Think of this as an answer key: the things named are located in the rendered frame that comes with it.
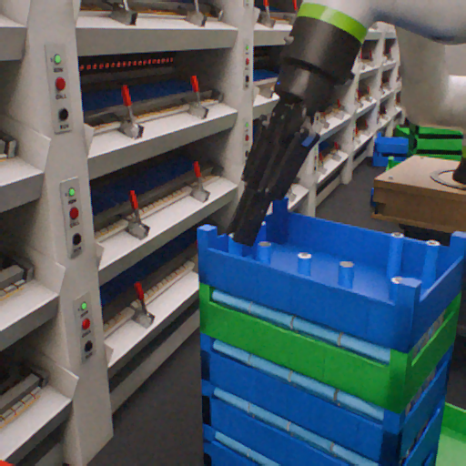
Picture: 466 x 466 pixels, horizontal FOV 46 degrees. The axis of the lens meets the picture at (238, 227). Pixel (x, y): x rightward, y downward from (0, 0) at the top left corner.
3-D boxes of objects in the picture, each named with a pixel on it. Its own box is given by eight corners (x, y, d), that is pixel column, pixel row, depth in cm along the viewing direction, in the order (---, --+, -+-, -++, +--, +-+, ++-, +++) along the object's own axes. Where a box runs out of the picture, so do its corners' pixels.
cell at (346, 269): (349, 268, 63) (346, 318, 65) (357, 263, 65) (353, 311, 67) (336, 264, 64) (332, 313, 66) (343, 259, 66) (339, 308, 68)
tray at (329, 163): (345, 163, 275) (357, 137, 268) (312, 193, 222) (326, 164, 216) (309, 146, 279) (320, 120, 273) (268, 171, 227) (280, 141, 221)
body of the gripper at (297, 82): (349, 89, 69) (319, 157, 70) (315, 84, 76) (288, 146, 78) (303, 64, 66) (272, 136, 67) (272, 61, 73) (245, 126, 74)
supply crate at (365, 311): (462, 288, 74) (471, 233, 71) (407, 354, 59) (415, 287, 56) (278, 240, 91) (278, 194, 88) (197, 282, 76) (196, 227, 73)
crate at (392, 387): (455, 339, 76) (462, 288, 74) (400, 416, 61) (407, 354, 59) (276, 284, 94) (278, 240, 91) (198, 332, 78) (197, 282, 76)
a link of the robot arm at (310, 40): (278, 14, 72) (314, 11, 64) (344, 52, 77) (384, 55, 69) (259, 57, 72) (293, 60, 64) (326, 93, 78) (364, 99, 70)
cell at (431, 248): (436, 286, 74) (441, 240, 71) (431, 290, 72) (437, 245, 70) (422, 282, 75) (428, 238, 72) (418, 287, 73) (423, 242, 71)
